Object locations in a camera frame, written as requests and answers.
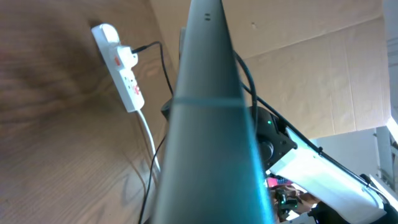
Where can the Galaxy S25 Ultra smartphone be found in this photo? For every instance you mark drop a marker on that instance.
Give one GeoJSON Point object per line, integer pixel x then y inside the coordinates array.
{"type": "Point", "coordinates": [212, 172]}

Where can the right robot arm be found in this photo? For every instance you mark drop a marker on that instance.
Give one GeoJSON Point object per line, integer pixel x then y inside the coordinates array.
{"type": "Point", "coordinates": [339, 182]}

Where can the white USB charger adapter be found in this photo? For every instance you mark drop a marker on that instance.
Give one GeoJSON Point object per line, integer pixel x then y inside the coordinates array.
{"type": "Point", "coordinates": [124, 58]}

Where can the white power strip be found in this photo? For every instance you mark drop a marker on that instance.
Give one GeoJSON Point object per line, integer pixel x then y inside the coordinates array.
{"type": "Point", "coordinates": [107, 39]}

